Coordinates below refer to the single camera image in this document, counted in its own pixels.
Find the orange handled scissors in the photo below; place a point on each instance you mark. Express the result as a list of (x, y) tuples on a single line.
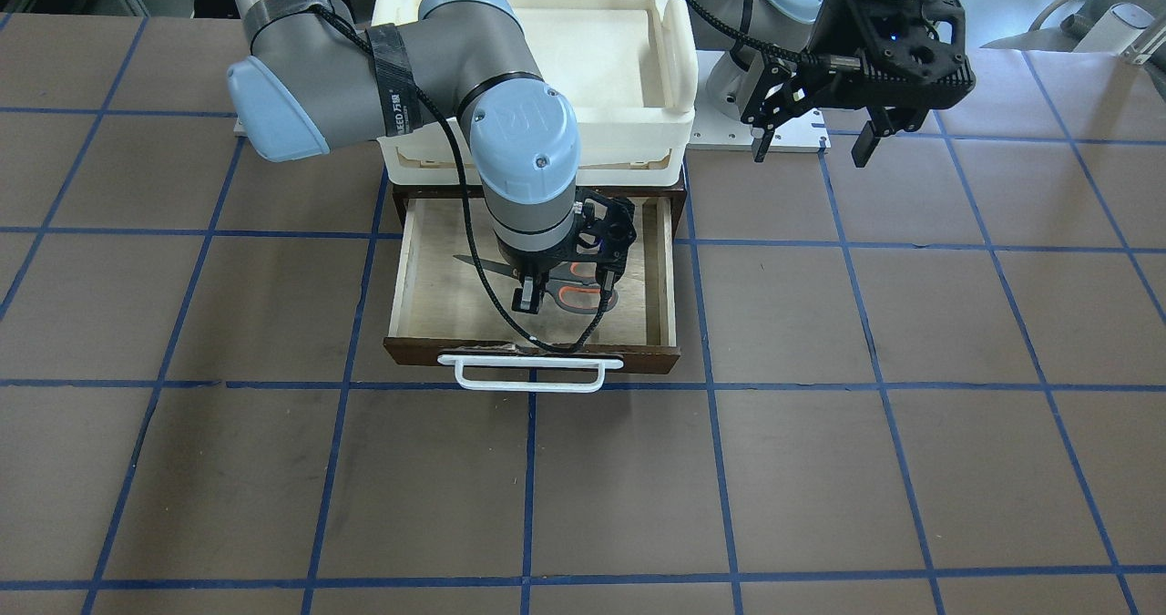
[(573, 287)]

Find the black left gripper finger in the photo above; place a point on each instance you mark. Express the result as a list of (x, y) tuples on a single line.
[(771, 94), (885, 122)]

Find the white plastic crate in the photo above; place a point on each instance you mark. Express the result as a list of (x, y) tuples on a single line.
[(629, 69)]

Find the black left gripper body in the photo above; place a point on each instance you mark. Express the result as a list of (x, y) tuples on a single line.
[(839, 34)]

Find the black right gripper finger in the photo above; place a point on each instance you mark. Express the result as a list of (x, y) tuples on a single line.
[(607, 275), (528, 296)]

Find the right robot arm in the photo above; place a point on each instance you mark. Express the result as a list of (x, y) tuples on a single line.
[(312, 83)]

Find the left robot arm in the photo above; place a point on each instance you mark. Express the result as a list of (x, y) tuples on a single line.
[(740, 29)]

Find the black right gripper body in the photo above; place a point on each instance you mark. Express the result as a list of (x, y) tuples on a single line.
[(527, 269)]

